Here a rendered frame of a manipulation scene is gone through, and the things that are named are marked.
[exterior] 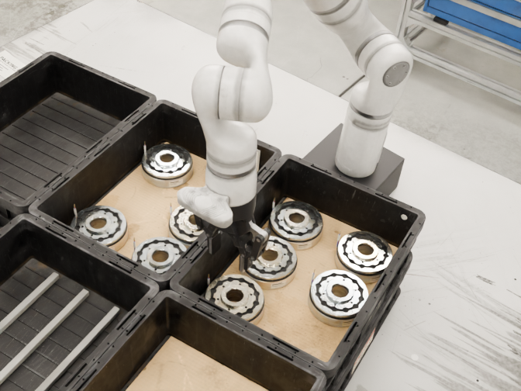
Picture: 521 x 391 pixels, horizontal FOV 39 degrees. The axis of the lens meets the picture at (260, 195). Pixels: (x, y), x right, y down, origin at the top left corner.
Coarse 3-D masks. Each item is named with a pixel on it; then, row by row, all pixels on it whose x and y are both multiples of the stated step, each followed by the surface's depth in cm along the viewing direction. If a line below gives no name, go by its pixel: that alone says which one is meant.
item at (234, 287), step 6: (228, 288) 125; (234, 288) 125; (240, 288) 125; (222, 294) 124; (246, 294) 124; (222, 300) 123; (228, 300) 123; (240, 300) 123; (246, 300) 123; (228, 306) 122; (234, 306) 122; (240, 306) 122
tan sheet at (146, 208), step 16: (192, 160) 153; (128, 176) 148; (192, 176) 149; (112, 192) 144; (128, 192) 145; (144, 192) 145; (160, 192) 145; (176, 192) 146; (128, 208) 142; (144, 208) 142; (160, 208) 142; (176, 208) 143; (128, 224) 139; (144, 224) 139; (160, 224) 139; (128, 240) 136; (128, 256) 133
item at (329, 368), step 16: (288, 160) 140; (304, 160) 140; (272, 176) 136; (336, 176) 137; (368, 192) 135; (400, 208) 133; (416, 208) 133; (416, 224) 130; (192, 256) 121; (400, 256) 124; (384, 272) 121; (176, 288) 116; (384, 288) 119; (208, 304) 114; (368, 304) 116; (240, 320) 112; (272, 336) 111; (352, 336) 112; (288, 352) 109; (304, 352) 109; (336, 352) 109; (320, 368) 107; (336, 368) 109
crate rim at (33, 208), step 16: (144, 112) 147; (192, 112) 148; (128, 128) 143; (112, 144) 140; (96, 160) 137; (272, 160) 140; (64, 176) 132; (48, 192) 129; (32, 208) 126; (64, 224) 124; (80, 240) 122; (112, 256) 120; (144, 272) 118; (176, 272) 118; (160, 288) 118
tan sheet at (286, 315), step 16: (336, 224) 142; (320, 240) 139; (336, 240) 139; (304, 256) 136; (320, 256) 136; (224, 272) 132; (304, 272) 133; (320, 272) 133; (288, 288) 130; (304, 288) 130; (368, 288) 131; (272, 304) 127; (288, 304) 128; (304, 304) 128; (272, 320) 125; (288, 320) 125; (304, 320) 125; (288, 336) 123; (304, 336) 123; (320, 336) 123; (336, 336) 123; (320, 352) 121
